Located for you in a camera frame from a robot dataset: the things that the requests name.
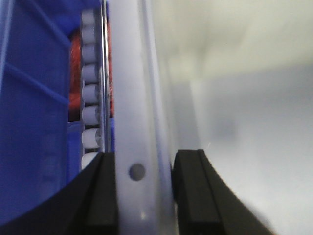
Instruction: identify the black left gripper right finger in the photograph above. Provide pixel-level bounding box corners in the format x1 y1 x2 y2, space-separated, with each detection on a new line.
172 149 272 235

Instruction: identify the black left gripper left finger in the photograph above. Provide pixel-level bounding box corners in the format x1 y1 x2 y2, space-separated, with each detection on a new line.
0 152 118 235

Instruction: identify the white plastic Totelife crate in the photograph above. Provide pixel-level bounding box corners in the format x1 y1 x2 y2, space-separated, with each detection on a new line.
109 0 313 235

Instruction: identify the blue storage bin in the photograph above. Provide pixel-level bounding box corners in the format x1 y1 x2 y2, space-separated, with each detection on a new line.
0 0 104 226

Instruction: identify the red packaged item in bin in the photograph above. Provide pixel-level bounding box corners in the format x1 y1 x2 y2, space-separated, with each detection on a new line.
68 24 114 122

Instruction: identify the white shelf roller track left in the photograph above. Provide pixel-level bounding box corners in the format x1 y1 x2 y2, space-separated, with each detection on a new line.
81 9 101 169

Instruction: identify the grey metal shelf frame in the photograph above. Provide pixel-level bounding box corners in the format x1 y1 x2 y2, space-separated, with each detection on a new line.
100 0 111 152

